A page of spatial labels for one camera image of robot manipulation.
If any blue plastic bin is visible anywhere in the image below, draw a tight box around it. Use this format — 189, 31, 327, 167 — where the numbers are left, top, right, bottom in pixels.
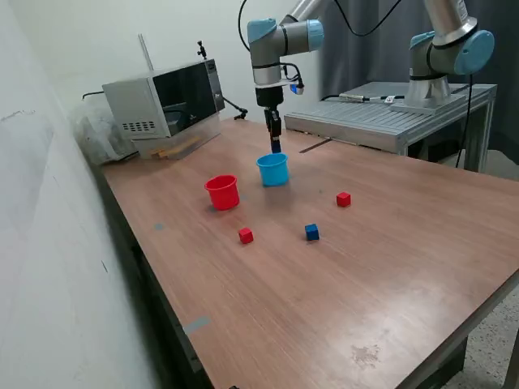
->
255, 152, 290, 188

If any clear plastic bag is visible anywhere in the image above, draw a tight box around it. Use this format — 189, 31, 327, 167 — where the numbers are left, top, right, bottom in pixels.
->
68, 99, 139, 165

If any flat metal strip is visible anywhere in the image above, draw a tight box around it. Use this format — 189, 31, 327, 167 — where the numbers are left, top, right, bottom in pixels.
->
298, 138, 332, 154

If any aluminium base plate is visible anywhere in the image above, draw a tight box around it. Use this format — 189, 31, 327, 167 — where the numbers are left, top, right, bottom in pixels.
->
388, 89, 466, 117

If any silver microwave oven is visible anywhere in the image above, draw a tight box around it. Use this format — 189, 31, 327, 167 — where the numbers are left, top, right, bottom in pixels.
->
101, 58, 226, 141

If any aluminium profile mounting table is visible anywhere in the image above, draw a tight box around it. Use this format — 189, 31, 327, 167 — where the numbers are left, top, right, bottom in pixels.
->
283, 82, 499, 173

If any thick black hanging cable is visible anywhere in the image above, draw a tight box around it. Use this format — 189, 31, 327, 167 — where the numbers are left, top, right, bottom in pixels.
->
456, 71, 475, 169

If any red plastic bin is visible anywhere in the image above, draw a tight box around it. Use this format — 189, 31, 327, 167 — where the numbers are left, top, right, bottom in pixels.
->
204, 173, 241, 212

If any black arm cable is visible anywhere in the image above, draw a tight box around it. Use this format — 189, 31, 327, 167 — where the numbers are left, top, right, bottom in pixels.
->
238, 0, 402, 52

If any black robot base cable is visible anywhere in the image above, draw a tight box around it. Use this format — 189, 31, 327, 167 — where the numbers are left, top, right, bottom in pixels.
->
320, 92, 406, 103

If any silver blue-jointed robot arm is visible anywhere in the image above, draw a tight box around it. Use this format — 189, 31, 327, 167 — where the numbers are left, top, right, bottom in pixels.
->
246, 0, 496, 109

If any black camera cable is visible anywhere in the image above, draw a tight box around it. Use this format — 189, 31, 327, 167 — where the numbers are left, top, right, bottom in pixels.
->
279, 61, 303, 88

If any white thin rod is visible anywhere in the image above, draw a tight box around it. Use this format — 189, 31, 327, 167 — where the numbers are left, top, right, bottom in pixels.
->
137, 33, 156, 74

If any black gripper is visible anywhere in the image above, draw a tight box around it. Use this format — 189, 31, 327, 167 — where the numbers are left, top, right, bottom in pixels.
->
255, 85, 284, 152

